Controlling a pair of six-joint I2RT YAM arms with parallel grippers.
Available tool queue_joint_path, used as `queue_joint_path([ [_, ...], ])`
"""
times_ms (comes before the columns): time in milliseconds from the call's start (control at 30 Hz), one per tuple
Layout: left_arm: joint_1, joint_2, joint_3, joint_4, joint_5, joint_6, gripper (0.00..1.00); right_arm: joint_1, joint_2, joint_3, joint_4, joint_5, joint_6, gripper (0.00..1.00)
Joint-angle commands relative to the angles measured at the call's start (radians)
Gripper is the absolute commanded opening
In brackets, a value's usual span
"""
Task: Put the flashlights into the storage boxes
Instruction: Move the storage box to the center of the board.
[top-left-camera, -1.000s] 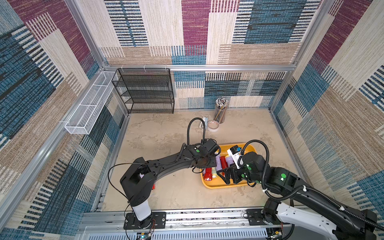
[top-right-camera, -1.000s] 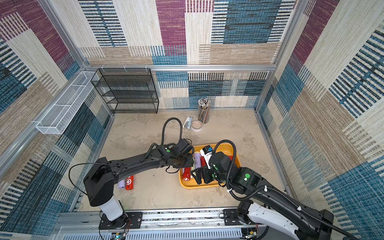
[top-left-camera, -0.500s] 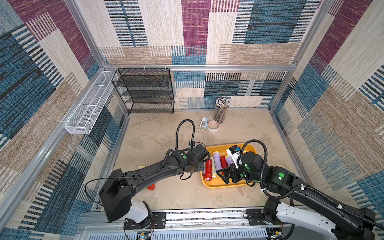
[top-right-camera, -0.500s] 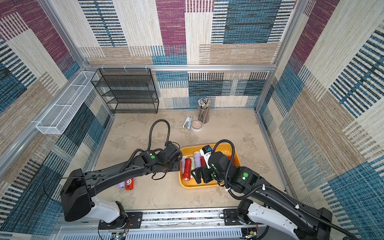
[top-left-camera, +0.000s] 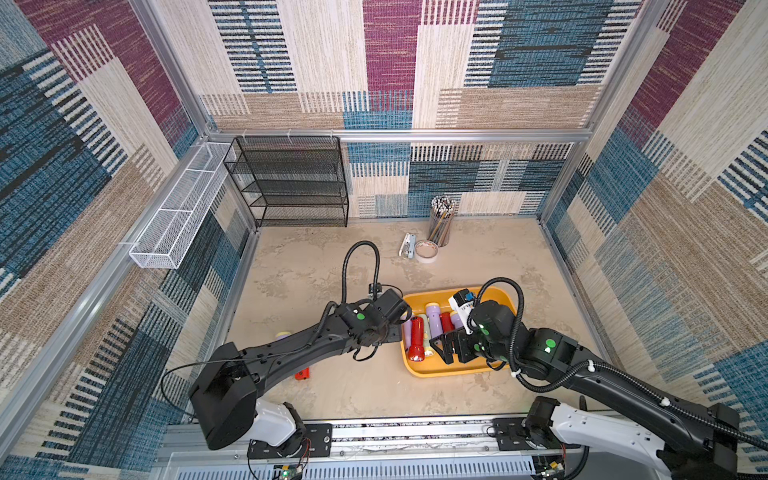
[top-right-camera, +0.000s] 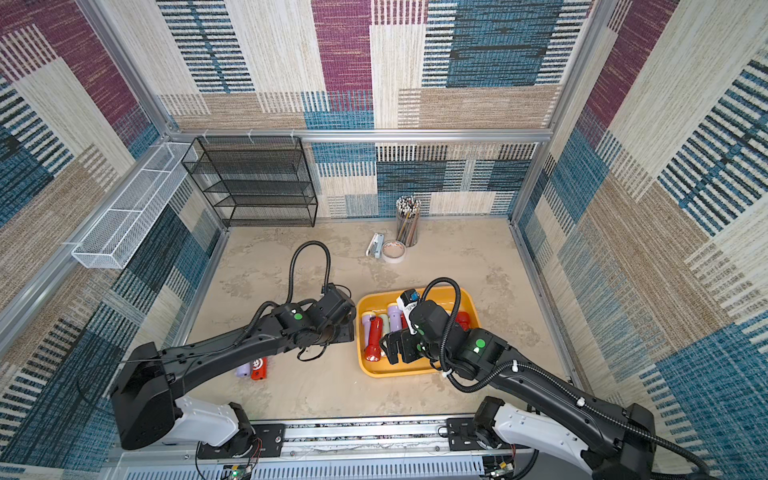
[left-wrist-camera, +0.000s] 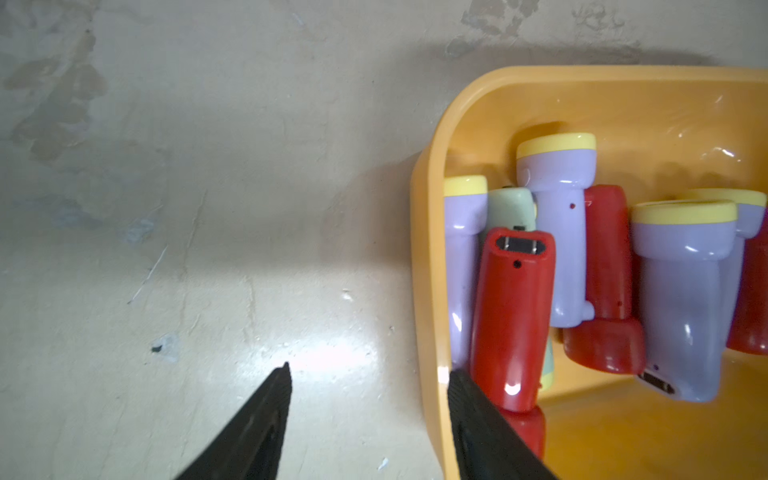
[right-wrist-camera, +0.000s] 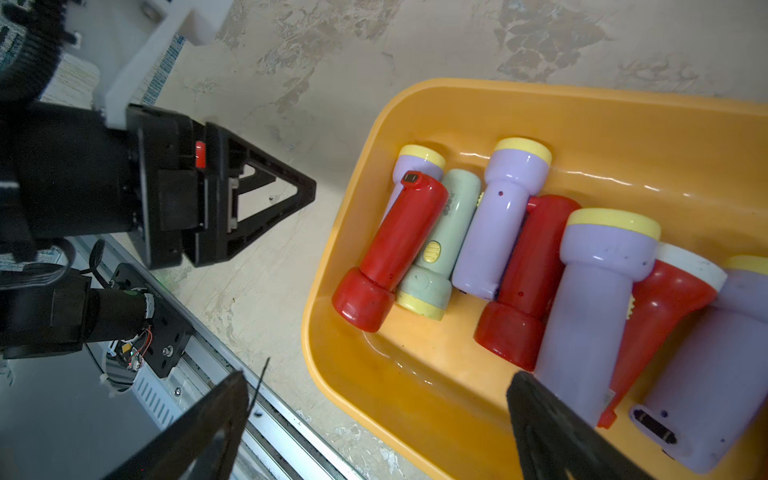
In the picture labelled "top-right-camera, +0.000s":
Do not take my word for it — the purple flashlight yellow rim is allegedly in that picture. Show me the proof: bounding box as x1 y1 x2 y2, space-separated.
387 303 403 332

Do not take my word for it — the mint green flashlight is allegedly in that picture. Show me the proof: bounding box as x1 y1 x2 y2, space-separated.
379 313 390 335

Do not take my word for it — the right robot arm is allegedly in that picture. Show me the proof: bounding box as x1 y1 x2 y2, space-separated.
379 300 711 479

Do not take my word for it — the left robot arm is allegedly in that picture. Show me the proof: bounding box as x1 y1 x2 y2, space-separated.
111 284 356 457

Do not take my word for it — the yellow plastic tray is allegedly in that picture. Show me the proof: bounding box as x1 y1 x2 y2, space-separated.
354 284 482 379

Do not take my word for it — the light blue stapler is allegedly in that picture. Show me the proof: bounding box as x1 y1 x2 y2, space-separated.
366 233 385 259

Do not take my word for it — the white tape roll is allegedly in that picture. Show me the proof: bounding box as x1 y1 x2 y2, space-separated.
381 241 407 264

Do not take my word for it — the black mesh shelf rack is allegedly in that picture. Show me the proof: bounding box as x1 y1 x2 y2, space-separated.
181 136 318 228

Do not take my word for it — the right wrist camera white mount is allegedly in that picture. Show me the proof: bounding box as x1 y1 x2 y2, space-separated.
396 289 420 330

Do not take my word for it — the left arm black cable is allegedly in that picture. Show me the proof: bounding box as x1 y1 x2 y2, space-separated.
285 240 333 304

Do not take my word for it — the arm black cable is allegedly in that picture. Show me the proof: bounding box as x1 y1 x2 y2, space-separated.
419 277 712 478
285 240 333 304

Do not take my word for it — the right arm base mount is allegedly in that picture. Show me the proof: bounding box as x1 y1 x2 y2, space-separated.
437 416 533 453

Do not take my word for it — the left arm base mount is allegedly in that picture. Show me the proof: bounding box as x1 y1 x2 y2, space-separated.
196 423 286 460

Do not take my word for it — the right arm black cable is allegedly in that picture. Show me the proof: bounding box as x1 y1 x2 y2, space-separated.
419 277 712 478

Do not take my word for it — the white wire wall basket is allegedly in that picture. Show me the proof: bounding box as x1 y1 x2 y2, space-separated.
72 142 190 270

